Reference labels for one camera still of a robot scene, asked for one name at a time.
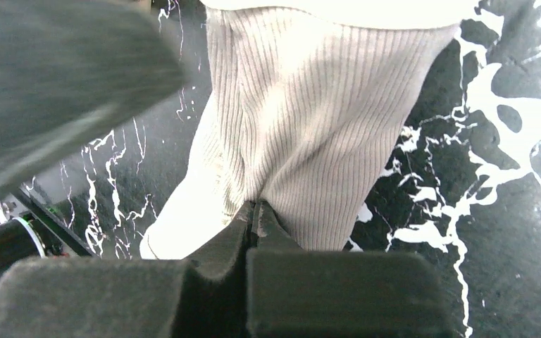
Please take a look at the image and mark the grey beige underwear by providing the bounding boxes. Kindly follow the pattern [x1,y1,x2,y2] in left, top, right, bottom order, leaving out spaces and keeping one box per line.
[139,1,476,260]

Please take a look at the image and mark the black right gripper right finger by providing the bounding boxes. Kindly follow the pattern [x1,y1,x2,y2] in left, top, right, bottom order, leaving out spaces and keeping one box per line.
[246,201,455,337]

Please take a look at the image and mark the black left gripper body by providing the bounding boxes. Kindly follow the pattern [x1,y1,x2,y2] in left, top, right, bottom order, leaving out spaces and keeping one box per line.
[0,188,95,278]

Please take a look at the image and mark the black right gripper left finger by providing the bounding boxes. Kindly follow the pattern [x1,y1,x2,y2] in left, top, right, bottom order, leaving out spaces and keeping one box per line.
[0,202,254,337]

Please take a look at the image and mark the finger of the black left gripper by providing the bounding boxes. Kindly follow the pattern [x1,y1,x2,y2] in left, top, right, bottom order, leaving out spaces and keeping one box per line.
[0,1,186,199]

